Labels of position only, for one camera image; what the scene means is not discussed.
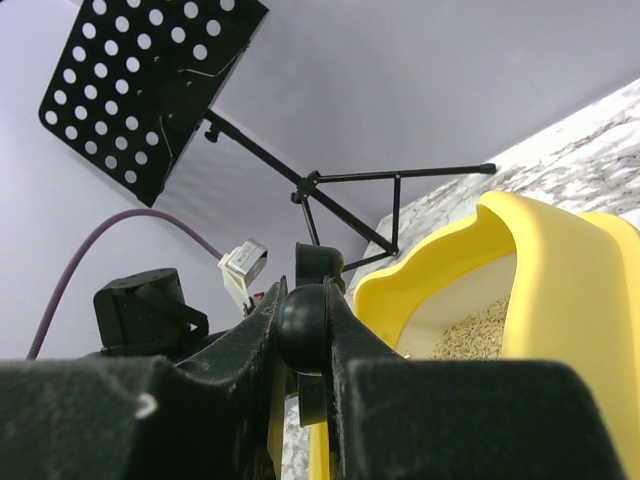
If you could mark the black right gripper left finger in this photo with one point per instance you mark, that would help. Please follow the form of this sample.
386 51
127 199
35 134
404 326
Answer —
216 415

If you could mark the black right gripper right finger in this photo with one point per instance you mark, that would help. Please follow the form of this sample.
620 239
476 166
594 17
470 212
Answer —
393 418

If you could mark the black slotted litter scoop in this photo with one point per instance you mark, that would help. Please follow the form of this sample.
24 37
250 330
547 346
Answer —
302 330

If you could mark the yellow plastic litter box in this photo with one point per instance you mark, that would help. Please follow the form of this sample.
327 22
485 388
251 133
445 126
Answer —
573 282

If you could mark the beige cat litter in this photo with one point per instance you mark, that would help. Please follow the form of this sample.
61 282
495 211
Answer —
478 337

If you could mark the black music stand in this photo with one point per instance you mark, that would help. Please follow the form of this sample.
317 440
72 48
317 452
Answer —
137 79

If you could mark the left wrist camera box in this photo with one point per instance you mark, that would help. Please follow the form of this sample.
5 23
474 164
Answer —
239 268

